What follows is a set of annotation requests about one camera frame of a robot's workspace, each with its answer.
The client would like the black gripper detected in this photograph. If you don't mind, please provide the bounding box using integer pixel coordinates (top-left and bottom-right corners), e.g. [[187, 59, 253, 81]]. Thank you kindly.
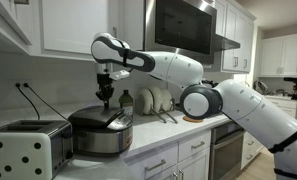
[[95, 73, 115, 110]]

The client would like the black rice cooker lid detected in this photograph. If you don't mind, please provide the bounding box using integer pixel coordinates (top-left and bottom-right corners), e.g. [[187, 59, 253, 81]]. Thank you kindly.
[[67, 105, 125, 128]]

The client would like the stainless rice cooker body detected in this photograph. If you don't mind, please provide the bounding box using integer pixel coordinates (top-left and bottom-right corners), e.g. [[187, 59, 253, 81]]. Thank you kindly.
[[71, 113, 134, 158]]

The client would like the dark olive oil bottle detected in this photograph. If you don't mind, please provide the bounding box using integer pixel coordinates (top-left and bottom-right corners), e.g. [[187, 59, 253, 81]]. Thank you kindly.
[[118, 89, 135, 118]]

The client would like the cream frying pan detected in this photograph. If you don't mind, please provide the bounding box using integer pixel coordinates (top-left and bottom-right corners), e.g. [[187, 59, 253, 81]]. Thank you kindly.
[[136, 87, 168, 125]]

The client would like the white drawer front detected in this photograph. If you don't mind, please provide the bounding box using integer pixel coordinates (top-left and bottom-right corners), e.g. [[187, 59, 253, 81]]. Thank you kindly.
[[125, 142, 179, 180], [177, 129, 212, 163]]

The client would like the round cork trivet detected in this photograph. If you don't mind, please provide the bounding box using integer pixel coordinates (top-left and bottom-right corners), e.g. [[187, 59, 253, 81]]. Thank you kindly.
[[182, 117, 204, 124]]

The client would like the white base cabinet door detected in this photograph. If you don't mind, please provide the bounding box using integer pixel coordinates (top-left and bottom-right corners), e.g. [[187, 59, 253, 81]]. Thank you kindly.
[[147, 164, 180, 180], [177, 147, 212, 180]]

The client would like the white polka dot toaster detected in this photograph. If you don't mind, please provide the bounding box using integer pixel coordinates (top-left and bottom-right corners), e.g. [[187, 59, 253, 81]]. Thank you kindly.
[[0, 119, 74, 180]]

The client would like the stainless steel microwave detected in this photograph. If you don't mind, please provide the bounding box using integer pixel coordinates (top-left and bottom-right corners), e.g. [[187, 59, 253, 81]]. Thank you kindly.
[[143, 0, 218, 65]]

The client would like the stainless steel oven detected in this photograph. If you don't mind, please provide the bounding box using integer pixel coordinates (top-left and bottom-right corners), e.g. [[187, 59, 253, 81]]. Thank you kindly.
[[209, 120, 247, 180]]

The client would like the dark range hood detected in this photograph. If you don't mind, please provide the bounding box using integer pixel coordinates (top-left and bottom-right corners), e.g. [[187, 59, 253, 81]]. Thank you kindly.
[[211, 33, 242, 53]]

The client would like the white drawer bank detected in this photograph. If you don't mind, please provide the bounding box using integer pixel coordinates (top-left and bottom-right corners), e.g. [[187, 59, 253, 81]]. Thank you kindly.
[[240, 131, 266, 170]]

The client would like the white base cabinet unit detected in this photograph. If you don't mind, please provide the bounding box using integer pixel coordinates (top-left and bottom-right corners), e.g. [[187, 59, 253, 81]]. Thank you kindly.
[[263, 94, 297, 121]]

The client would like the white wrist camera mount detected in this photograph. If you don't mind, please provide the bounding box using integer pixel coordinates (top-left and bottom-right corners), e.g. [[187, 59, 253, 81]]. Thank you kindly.
[[108, 69, 131, 81]]

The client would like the black power cable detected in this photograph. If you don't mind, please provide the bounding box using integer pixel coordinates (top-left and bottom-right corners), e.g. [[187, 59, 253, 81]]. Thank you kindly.
[[14, 82, 42, 122], [22, 82, 69, 119]]

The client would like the white wall cabinet unit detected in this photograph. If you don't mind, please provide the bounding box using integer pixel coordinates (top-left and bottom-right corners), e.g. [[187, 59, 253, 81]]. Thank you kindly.
[[258, 32, 297, 78], [216, 0, 256, 74]]

